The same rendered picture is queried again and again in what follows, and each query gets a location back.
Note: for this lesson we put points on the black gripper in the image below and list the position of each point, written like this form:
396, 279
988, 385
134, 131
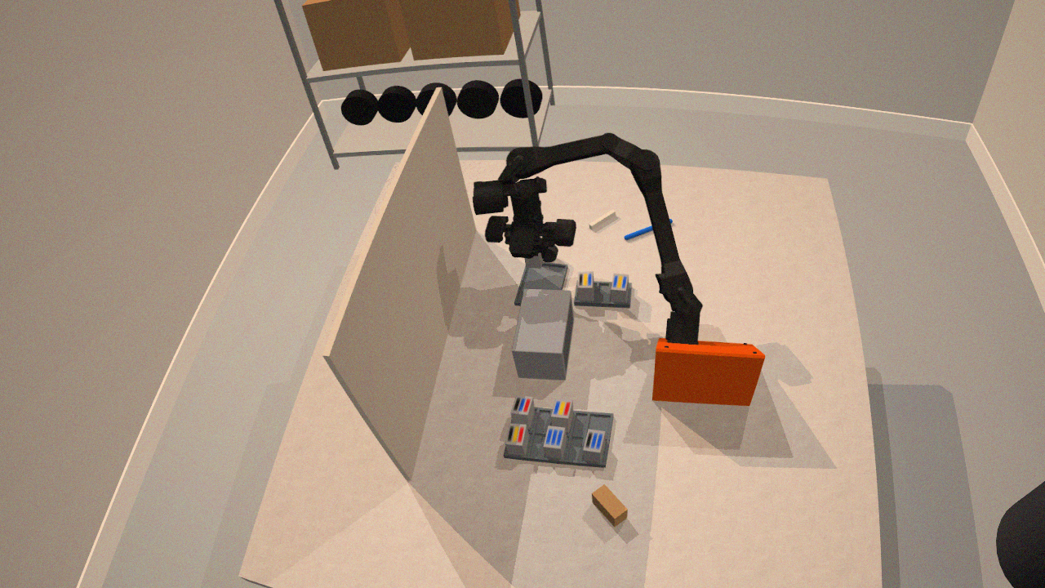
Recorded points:
561, 232

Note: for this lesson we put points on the blue rod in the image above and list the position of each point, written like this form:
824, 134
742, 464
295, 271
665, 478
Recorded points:
642, 231

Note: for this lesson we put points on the beige flat panel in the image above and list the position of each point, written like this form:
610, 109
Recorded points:
387, 341

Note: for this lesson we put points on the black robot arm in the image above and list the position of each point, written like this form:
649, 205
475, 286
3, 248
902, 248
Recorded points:
525, 241

